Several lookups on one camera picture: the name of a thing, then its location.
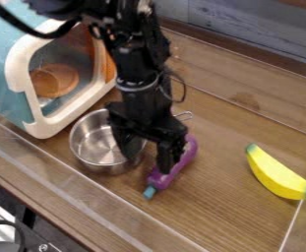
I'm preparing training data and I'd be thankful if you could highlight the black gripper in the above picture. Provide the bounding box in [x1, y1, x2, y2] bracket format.
[106, 78, 188, 174]

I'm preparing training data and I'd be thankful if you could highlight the silver pot with wire handle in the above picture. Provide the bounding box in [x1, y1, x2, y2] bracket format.
[68, 107, 194, 176]

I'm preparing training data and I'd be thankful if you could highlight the purple toy eggplant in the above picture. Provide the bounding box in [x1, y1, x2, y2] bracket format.
[143, 134, 198, 200]

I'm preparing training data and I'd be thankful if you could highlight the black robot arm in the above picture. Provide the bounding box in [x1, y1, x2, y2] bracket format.
[25, 0, 188, 174]

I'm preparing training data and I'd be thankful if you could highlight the blue toy microwave oven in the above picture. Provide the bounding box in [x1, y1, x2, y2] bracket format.
[0, 0, 119, 140]

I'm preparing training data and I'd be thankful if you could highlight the yellow toy banana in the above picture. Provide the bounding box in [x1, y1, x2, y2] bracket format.
[246, 144, 306, 200]

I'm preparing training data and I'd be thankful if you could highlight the black cable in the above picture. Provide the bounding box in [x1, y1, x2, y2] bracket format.
[0, 0, 83, 39]

